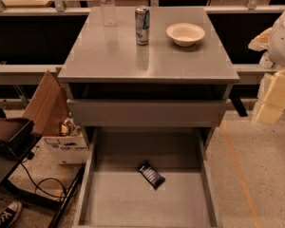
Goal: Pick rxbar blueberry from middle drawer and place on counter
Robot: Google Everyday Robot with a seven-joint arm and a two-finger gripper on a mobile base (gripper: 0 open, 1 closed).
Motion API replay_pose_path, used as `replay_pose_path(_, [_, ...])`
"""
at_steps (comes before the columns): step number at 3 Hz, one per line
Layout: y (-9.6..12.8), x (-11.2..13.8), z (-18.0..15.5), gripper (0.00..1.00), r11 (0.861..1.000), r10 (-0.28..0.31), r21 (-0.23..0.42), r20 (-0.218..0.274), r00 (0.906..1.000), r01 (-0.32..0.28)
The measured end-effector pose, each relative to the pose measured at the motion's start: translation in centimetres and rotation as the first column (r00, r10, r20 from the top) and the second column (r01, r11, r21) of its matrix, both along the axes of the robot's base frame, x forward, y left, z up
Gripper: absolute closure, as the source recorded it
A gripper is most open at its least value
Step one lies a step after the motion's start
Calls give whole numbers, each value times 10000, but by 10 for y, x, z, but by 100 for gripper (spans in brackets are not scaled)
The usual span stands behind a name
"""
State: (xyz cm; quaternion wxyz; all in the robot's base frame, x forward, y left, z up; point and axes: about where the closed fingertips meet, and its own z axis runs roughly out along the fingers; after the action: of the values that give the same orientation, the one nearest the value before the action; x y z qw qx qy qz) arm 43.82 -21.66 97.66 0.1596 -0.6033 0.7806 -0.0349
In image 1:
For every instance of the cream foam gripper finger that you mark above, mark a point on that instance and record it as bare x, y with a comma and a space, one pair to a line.
270, 103

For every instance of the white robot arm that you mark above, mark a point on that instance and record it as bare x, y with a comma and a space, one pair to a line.
272, 40

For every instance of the grey drawer cabinet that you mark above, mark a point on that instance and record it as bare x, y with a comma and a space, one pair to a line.
108, 64

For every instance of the open grey middle drawer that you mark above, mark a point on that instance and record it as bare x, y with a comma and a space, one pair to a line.
114, 194

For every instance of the closed grey top drawer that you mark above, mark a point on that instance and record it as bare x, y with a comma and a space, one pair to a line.
147, 113

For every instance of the white paper bowl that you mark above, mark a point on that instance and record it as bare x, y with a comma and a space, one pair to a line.
185, 34

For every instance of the silver blue energy drink can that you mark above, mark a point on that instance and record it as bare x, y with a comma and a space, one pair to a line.
142, 24

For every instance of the clear plastic water bottle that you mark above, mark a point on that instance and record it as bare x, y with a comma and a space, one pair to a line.
108, 12

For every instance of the white printed cardboard box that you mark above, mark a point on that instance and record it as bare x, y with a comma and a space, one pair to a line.
67, 150

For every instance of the brown cardboard box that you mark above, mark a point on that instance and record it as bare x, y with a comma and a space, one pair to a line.
48, 107

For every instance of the black cart with bin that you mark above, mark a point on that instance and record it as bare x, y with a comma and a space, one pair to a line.
17, 139

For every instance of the black canvas sneaker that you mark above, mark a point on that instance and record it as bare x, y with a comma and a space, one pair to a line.
10, 214

